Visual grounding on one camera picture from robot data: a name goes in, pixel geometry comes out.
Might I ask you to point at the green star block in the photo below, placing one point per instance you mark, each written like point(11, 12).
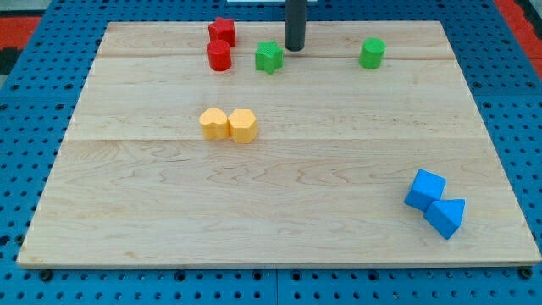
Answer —
point(269, 56)

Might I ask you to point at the yellow hexagon block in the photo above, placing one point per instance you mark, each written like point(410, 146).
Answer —
point(243, 126)

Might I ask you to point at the red star block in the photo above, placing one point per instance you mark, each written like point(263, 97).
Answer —
point(222, 29)

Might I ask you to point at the yellow heart block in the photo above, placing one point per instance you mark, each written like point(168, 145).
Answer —
point(214, 124)

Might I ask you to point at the light wooden board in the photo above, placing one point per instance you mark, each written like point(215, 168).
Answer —
point(322, 186)

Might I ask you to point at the red cylinder block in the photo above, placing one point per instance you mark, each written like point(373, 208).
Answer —
point(218, 52)

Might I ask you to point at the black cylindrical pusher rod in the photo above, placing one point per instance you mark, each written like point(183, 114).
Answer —
point(295, 24)

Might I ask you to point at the green cylinder block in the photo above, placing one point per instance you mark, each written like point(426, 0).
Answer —
point(372, 53)

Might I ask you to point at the blue cube block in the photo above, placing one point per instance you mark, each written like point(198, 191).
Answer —
point(426, 188)

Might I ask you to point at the blue triangular prism block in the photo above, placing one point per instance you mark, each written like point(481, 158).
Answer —
point(446, 216)

